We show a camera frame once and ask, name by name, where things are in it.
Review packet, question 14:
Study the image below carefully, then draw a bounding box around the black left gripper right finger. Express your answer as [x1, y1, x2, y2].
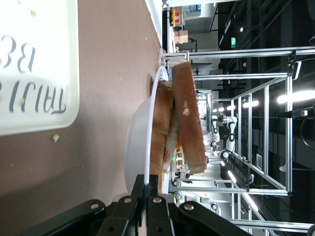
[146, 175, 252, 236]

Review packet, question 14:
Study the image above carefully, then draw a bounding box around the cream bear print tray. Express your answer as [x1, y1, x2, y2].
[0, 0, 80, 137]

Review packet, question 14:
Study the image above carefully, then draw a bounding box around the brown bread slice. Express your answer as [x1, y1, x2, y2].
[171, 61, 208, 175]
[149, 79, 179, 195]

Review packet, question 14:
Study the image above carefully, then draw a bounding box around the cardboard box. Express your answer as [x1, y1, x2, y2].
[174, 29, 189, 45]

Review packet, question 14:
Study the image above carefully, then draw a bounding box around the aluminium frame enclosure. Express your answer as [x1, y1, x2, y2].
[161, 45, 315, 236]

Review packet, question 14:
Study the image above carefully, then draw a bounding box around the white round plate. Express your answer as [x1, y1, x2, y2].
[124, 65, 178, 200]

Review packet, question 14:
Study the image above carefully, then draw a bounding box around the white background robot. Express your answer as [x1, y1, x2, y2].
[208, 112, 239, 161]

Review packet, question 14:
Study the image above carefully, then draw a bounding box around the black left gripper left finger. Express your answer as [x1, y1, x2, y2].
[22, 174, 145, 236]

